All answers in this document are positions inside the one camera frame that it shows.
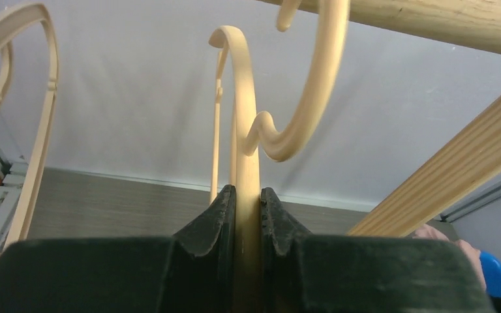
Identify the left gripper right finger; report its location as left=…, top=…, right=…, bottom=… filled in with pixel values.
left=260, top=187, right=316, bottom=312

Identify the pink pleated garment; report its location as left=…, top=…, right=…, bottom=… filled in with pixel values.
left=412, top=224, right=488, bottom=291

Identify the wooden clothes rack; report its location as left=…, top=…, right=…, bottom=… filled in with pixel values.
left=0, top=0, right=501, bottom=295

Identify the blue plastic bin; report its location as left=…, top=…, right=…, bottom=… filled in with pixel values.
left=479, top=251, right=501, bottom=298

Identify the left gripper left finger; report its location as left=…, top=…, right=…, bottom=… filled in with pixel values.
left=157, top=185, right=236, bottom=312

